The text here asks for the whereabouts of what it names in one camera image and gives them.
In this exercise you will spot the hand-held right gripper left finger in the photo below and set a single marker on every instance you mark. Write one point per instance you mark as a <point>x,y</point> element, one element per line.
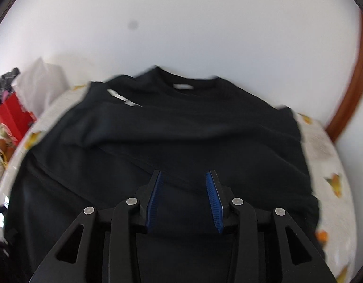
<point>153,200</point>

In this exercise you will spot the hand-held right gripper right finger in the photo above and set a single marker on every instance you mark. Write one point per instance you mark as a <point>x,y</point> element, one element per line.
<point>214,200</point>

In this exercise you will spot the black t-shirt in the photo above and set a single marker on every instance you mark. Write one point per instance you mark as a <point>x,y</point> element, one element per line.
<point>169,129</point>

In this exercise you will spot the fruit print bed sheet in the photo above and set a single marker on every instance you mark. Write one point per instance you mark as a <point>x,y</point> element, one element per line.
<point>326,159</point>

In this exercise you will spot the red box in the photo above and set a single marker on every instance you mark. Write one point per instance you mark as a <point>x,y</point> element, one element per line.
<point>13,118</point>

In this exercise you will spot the dark patterned cloth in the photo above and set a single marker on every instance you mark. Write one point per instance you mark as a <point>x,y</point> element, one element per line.
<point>6,79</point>

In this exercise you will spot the brown wooden door frame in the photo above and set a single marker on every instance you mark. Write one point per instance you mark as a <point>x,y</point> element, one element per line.
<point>355,88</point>

